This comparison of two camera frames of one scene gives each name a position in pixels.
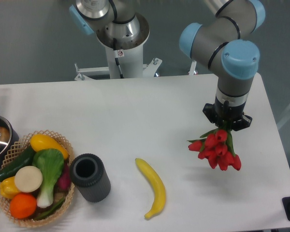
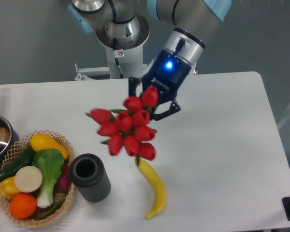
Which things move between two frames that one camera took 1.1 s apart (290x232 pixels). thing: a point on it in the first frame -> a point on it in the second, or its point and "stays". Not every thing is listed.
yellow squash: [40, 141] stays
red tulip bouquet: [217, 146] -> [127, 129]
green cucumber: [10, 170] stays
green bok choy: [50, 162] stays
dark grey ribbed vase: [89, 175] stays
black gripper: [225, 113] -> [166, 75]
